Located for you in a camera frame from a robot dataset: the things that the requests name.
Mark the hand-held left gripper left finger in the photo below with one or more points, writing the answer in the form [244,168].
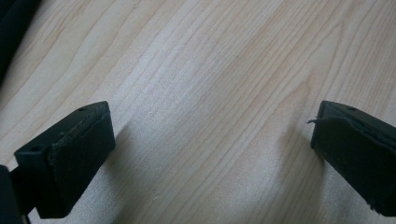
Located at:
[74,155]

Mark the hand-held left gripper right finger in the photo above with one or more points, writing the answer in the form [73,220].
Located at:
[358,152]

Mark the black glove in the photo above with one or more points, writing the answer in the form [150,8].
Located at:
[11,28]

